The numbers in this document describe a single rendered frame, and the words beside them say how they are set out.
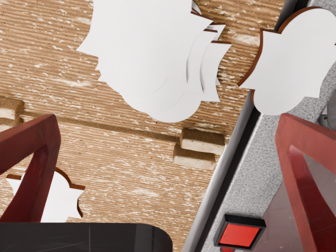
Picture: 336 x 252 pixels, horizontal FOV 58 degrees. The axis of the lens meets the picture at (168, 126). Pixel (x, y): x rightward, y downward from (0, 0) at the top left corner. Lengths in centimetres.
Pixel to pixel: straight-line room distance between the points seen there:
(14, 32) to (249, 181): 40
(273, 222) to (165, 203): 171
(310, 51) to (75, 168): 36
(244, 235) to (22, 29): 49
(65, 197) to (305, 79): 39
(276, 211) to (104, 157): 173
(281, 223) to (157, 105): 192
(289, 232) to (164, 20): 210
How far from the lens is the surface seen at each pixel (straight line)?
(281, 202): 205
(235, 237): 61
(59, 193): 52
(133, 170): 47
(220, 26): 33
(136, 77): 32
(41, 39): 39
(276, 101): 41
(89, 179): 49
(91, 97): 40
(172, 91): 34
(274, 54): 37
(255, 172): 51
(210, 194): 53
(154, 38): 31
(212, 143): 40
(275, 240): 235
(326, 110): 136
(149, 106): 35
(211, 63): 34
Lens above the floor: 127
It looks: 55 degrees down
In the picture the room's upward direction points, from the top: 179 degrees counter-clockwise
